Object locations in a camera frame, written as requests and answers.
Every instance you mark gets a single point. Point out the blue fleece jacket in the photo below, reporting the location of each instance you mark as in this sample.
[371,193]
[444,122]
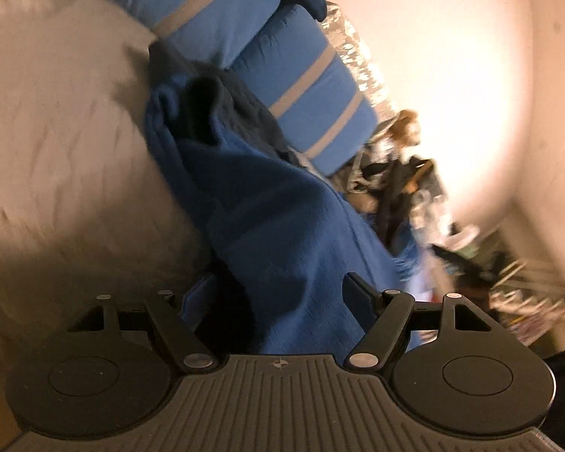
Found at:
[284,234]

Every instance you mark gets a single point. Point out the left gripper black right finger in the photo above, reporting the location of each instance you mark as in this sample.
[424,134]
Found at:
[449,364]

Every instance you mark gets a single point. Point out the right blue striped pillow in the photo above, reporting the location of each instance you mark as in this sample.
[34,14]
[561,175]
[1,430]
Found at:
[292,68]

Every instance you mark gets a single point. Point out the cluttered items beside bed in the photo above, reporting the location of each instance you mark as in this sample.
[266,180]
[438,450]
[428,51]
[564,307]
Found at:
[399,192]

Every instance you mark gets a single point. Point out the grey quilted bed cover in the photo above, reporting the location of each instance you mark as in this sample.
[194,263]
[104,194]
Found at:
[84,210]

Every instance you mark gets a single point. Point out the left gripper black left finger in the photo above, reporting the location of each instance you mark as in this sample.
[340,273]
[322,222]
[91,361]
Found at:
[113,367]

